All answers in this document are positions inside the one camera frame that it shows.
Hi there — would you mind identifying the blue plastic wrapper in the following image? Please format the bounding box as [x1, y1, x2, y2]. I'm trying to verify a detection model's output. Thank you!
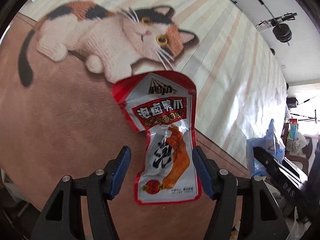
[246, 119, 285, 178]

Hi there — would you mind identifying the red silver snack wrapper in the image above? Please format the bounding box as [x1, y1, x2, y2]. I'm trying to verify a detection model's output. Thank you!
[112, 71, 202, 205]

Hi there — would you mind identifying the cat print striped tablecloth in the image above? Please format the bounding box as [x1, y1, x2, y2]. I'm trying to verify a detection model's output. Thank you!
[1, 0, 286, 239]

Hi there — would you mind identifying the black dumbbell weight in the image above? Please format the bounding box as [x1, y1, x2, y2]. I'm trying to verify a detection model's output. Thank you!
[272, 23, 292, 43]

